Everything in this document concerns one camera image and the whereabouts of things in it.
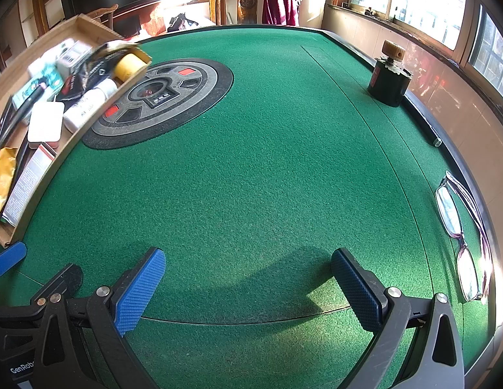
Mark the curved rail wooden chair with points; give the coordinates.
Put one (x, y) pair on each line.
(109, 10)

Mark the black zipper pouch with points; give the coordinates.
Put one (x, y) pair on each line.
(97, 65)

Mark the cardboard box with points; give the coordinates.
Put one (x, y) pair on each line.
(52, 34)

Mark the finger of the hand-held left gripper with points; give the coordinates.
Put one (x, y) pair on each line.
(65, 279)
(8, 257)

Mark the round grey table control panel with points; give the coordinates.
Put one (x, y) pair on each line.
(194, 89)

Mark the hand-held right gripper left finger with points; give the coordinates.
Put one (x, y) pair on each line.
(140, 291)

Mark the black marker pink end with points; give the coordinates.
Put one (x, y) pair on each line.
(28, 101)

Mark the white cylindrical lotion bottle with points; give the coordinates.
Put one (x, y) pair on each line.
(87, 107)

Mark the yellow round jar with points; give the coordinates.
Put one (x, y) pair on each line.
(129, 67)

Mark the cartoon print tissue pack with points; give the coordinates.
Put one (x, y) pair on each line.
(48, 75)

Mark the gold foil packet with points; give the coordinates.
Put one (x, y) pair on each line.
(2, 178)

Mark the red wooden tv cabinet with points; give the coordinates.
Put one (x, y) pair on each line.
(152, 24)

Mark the black bottle wooden lid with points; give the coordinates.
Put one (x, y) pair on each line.
(387, 85)

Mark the window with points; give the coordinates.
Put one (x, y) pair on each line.
(429, 0)

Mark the red white printed box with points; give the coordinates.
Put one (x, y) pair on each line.
(24, 186)

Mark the black clothing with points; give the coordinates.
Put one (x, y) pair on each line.
(180, 22)

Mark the white rounded tin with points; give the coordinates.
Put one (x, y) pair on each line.
(44, 123)

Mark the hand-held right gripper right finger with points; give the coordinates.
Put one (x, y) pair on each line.
(356, 291)

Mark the purple frame eyeglasses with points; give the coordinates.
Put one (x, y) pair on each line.
(448, 210)

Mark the carved back wooden chair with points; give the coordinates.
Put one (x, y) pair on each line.
(247, 4)

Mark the small white paper box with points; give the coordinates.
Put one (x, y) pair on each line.
(73, 54)

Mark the dark red cloth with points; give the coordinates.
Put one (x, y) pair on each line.
(281, 2)

